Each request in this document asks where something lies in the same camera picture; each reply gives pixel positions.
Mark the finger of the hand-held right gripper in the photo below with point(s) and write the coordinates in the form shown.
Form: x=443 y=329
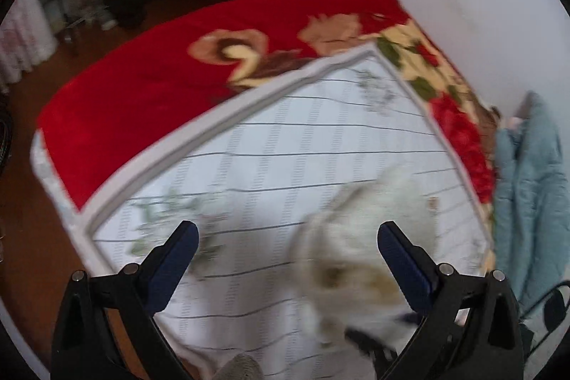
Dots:
x=372 y=344

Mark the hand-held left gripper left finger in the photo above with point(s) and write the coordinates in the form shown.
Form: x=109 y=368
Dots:
x=171 y=268

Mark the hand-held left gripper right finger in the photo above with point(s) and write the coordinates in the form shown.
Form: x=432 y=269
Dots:
x=403 y=268

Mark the white knit cardigan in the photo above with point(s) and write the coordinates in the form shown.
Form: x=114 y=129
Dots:
x=356 y=237

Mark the person's grey fuzzy clothing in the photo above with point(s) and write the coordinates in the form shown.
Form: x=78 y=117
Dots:
x=238 y=369

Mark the blue quilt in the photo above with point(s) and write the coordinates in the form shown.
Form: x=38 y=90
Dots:
x=525 y=193

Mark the red floral blanket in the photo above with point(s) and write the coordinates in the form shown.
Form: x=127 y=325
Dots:
x=156 y=95

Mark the dark round object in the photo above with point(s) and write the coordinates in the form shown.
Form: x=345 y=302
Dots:
x=129 y=8

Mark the pale pink lace cloth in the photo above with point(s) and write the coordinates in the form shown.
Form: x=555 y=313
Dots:
x=24 y=37

